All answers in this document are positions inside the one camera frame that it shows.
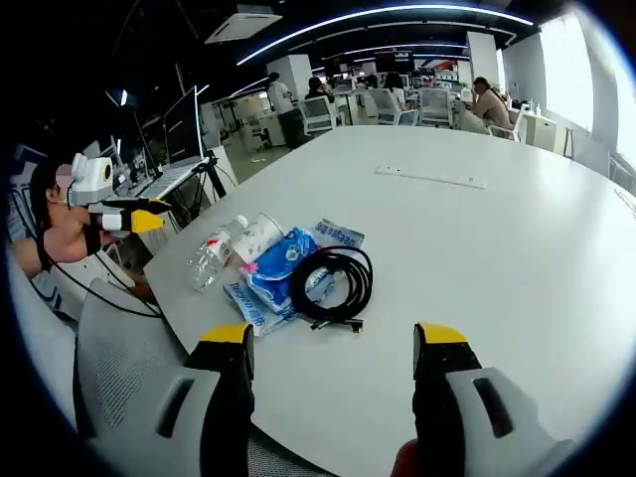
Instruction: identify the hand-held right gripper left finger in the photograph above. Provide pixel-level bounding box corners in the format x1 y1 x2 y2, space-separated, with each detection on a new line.
98 321 255 477

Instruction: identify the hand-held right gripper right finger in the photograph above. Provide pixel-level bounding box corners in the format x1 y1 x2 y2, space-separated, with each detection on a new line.
411 321 577 477

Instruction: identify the clear plastic water bottle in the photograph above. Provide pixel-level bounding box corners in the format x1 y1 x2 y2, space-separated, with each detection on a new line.
187 215 249 293

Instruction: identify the white paper cup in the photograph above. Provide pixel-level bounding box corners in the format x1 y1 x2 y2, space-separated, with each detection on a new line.
231 212 287 264

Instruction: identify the blue tissue packet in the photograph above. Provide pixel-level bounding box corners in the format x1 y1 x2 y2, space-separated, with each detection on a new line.
239 227 319 314

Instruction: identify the printed clear plastic bag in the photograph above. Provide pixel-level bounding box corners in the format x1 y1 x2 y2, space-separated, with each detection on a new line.
223 217 367 338

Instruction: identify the person's right hand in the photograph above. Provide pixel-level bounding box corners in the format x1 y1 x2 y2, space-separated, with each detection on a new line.
392 440 422 477

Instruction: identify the white stand platform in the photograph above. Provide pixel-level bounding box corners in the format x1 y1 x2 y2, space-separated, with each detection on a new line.
116 158 210 200

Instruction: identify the person's head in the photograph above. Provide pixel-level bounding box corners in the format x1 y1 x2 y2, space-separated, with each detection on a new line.
27 158 76 235

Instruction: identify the black tripod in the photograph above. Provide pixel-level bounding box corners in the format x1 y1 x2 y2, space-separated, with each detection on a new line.
196 148 239 200

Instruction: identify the computer monitor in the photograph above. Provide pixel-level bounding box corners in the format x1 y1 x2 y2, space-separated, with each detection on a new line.
162 84 208 168

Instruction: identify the white table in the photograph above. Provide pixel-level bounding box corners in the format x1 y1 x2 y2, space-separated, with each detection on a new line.
142 123 636 477

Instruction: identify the ceiling air conditioner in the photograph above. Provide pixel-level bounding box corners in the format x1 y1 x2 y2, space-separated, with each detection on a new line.
204 3 283 46

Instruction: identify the white power strip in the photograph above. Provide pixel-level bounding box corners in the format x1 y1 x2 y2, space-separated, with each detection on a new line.
373 164 487 191

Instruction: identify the blue white wall poster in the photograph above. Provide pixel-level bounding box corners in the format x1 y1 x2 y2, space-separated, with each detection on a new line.
7 143 51 235

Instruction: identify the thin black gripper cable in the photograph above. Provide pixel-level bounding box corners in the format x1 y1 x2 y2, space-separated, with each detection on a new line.
42 233 163 319

